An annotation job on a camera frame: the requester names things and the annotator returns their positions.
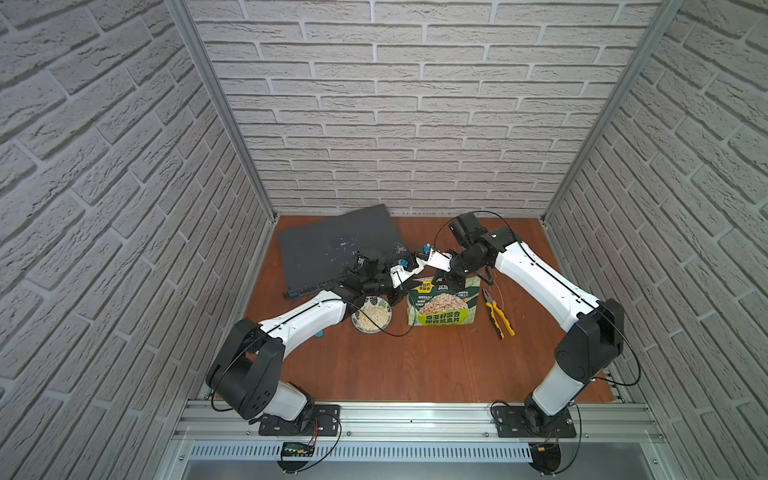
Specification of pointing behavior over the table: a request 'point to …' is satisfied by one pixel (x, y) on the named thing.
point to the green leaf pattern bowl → (375, 309)
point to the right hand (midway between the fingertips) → (430, 280)
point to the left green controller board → (297, 449)
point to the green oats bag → (432, 305)
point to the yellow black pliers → (492, 307)
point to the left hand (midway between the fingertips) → (416, 271)
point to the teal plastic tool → (320, 334)
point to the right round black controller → (546, 457)
